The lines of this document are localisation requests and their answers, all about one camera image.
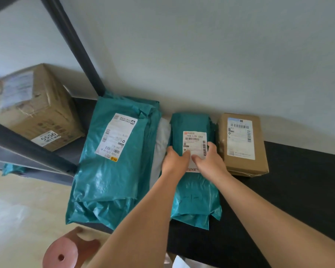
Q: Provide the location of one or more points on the white mailer bag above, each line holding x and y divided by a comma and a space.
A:
160, 142

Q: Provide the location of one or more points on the person's beige trousers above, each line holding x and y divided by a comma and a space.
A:
180, 262

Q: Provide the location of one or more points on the black low metal table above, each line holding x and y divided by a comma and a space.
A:
296, 187

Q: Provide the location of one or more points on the person's left hand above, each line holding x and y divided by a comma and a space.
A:
174, 164

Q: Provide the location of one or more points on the black metal shelf rack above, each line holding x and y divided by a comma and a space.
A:
71, 39

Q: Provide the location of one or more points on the person's right forearm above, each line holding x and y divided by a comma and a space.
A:
284, 223

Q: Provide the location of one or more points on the person's left forearm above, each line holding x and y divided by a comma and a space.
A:
134, 228

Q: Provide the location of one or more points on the small brown cardboard box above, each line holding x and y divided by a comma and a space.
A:
259, 161

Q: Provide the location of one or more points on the teal package red-tag label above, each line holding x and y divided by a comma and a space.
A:
195, 198

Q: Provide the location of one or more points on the bulky taped cardboard box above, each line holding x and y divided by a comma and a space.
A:
44, 108

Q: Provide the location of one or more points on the person's right hand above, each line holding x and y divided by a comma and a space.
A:
212, 164

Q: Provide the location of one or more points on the plain teal package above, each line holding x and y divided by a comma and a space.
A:
100, 212

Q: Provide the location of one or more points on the red-brown plastic stool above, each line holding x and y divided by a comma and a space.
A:
61, 254

